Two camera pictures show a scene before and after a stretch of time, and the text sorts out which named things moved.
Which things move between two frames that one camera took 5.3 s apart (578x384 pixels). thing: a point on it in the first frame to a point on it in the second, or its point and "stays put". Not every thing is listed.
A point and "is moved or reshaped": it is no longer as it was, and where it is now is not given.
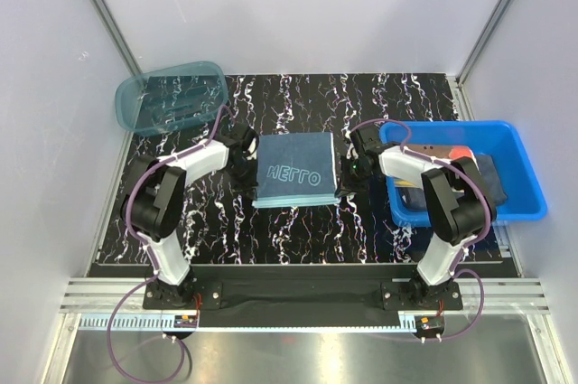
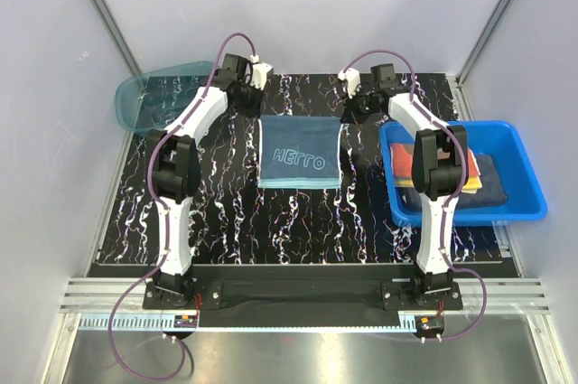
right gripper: [348, 186] to [349, 115]
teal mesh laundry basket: [168, 98] stays put
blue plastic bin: [500, 140] stays put
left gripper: [249, 185] to [254, 108]
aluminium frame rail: [505, 295] stays put
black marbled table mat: [223, 226] stays put
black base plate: [311, 290] stays put
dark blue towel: [414, 199] stays put
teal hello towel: [295, 169] is moved or reshaped
